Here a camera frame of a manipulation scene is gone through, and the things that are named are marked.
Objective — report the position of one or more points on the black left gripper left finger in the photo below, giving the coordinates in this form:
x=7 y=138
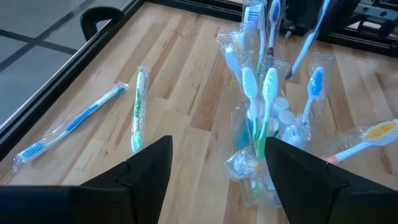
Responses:
x=124 y=199

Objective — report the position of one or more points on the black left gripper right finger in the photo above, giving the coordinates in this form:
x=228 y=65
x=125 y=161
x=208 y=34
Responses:
x=311 y=193

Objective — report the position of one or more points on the clear acrylic organizer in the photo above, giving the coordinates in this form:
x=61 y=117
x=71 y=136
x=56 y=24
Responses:
x=258 y=193

